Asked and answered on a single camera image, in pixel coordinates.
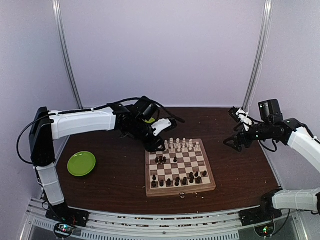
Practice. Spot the left aluminium corner post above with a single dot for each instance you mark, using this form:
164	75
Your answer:
65	53

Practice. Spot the aluminium corner post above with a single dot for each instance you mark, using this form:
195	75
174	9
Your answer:
260	51
65	53

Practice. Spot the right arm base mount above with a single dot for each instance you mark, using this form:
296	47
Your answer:
260	220

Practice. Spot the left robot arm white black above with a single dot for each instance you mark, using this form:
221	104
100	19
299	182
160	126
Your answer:
49	126

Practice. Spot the wooden chess board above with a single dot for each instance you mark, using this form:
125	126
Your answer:
183	168

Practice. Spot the green plate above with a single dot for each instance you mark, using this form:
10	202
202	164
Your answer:
81	164

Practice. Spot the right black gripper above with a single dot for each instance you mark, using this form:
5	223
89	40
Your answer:
236	137

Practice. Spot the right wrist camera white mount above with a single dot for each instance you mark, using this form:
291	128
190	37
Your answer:
241	117

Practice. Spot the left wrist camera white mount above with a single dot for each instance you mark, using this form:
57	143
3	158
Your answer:
163	124

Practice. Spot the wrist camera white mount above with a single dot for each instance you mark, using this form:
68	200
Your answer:
163	124
241	117

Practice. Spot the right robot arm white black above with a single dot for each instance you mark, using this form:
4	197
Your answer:
290	132

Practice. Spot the aluminium front rail frame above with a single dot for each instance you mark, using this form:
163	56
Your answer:
221	225

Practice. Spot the right aluminium corner post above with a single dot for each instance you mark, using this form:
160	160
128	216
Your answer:
260	51

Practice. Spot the green bowl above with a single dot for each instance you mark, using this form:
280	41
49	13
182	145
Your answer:
150	121

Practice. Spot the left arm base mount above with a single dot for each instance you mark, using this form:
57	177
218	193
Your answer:
66	227

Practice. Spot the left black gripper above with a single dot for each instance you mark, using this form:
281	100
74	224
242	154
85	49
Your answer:
151	146

